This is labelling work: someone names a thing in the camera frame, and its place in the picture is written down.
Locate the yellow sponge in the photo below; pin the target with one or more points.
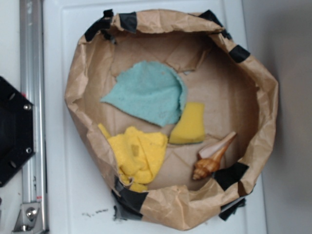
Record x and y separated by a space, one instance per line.
190 128

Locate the yellow cloth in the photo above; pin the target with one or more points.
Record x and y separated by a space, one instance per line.
139 155

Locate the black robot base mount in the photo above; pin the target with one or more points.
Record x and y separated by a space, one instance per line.
16 131

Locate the white tray board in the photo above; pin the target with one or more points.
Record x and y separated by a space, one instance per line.
79 200

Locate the light blue cloth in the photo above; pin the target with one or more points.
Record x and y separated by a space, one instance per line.
150 91

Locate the aluminium extrusion rail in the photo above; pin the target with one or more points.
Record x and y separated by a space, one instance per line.
32 85

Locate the brown paper bag bin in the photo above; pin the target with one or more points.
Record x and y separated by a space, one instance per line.
240 94

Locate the brown conch seashell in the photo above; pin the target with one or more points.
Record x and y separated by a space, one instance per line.
209 158

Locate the metal corner bracket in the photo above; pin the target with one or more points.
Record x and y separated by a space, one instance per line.
31 219

